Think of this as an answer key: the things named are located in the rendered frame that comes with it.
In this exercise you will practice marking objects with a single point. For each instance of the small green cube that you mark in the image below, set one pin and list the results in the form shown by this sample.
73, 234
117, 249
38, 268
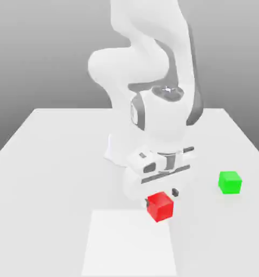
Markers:
229, 182

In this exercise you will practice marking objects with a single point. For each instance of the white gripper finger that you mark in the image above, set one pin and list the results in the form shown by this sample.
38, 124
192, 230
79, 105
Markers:
175, 192
146, 202

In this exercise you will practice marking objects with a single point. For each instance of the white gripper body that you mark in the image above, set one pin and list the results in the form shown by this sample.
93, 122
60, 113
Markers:
163, 184

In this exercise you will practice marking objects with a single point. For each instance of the small red cube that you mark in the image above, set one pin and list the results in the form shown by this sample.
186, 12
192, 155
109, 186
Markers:
160, 207

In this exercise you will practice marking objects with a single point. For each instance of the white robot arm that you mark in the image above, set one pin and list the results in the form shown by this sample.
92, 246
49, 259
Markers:
142, 65

